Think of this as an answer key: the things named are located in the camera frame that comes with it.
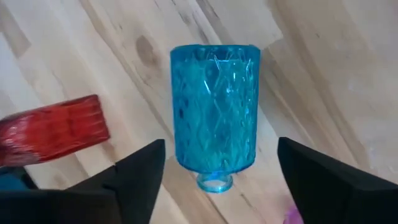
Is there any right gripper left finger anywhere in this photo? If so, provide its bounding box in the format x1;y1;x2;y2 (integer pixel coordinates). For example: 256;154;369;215
66;138;166;224

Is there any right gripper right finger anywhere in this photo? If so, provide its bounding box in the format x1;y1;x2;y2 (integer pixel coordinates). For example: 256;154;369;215
277;136;373;224

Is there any large red flared vase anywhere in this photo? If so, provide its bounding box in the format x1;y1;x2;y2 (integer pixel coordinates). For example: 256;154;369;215
0;94;111;167

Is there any blue diamond-pattern bottle vase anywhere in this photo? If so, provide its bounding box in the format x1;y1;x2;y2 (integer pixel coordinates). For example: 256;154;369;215
169;44;262;194

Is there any pink bulbous vase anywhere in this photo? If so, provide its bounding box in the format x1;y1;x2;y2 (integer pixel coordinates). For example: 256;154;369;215
282;203;305;224

